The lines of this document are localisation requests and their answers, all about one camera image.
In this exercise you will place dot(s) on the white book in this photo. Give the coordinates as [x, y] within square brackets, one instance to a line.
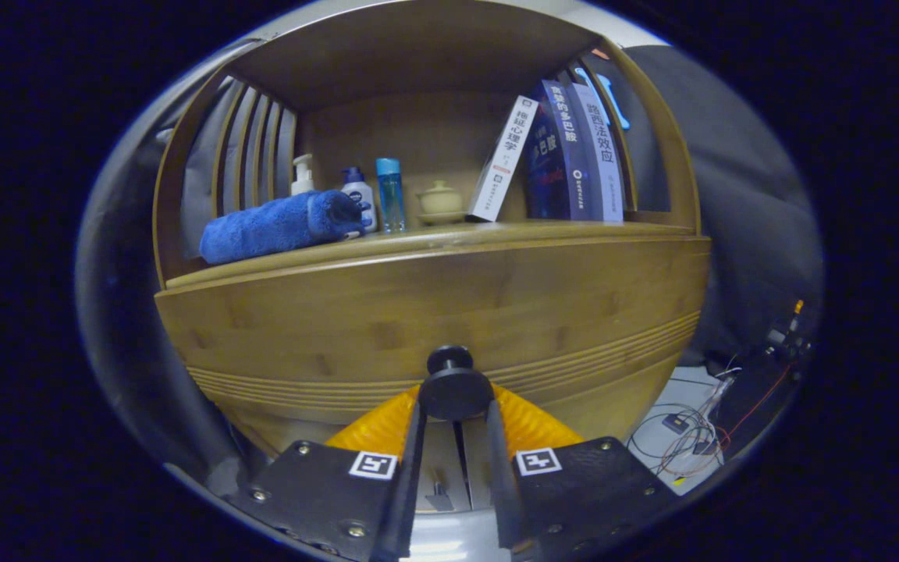
[504, 160]

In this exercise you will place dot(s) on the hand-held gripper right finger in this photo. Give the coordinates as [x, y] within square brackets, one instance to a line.
[500, 484]

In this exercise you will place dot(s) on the black drawer knob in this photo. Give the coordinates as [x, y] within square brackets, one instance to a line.
[455, 390]

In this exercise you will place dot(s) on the lavender book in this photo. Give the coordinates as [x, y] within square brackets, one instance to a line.
[602, 156]

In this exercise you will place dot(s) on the white pump bottle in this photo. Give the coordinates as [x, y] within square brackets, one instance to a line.
[303, 179]

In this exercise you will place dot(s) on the clear blue bottle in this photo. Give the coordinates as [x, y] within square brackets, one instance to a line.
[391, 195]

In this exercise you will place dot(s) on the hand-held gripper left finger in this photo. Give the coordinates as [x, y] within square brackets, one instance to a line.
[410, 484]

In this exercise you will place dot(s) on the wooden drawer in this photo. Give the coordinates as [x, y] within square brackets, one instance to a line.
[418, 312]

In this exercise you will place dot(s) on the wooden cabinet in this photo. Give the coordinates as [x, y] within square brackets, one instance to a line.
[418, 47]

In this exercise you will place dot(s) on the white bottle with blue cap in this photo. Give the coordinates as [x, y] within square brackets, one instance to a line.
[360, 191]

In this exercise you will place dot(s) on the dark blue book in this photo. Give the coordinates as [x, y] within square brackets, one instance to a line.
[555, 164]

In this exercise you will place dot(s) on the wooden countertop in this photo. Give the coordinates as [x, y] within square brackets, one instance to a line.
[496, 231]

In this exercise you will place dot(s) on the blue rolled towel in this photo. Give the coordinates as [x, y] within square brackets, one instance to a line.
[270, 226]

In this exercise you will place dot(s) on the beige lidded teacup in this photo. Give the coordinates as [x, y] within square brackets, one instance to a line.
[440, 203]

